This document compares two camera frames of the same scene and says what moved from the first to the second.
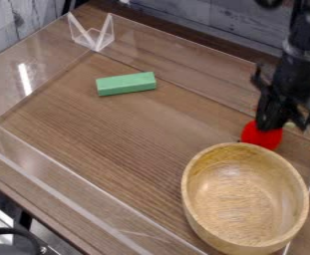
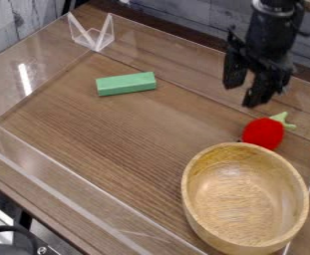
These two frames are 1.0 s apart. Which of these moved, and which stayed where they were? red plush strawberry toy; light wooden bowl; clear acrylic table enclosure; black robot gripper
Moved: black robot gripper
Stayed: clear acrylic table enclosure; light wooden bowl; red plush strawberry toy
